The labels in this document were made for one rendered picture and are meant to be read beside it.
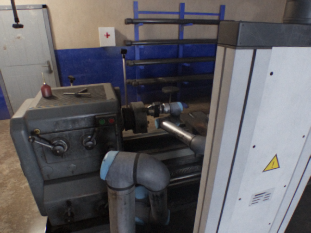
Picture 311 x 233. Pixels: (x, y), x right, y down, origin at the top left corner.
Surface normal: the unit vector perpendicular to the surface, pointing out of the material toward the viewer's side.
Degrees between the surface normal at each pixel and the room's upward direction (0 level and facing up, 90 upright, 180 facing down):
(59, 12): 90
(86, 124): 90
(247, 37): 90
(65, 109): 45
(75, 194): 32
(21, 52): 90
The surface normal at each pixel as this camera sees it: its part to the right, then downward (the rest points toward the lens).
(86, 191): 0.16, -0.55
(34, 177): 0.30, 0.40
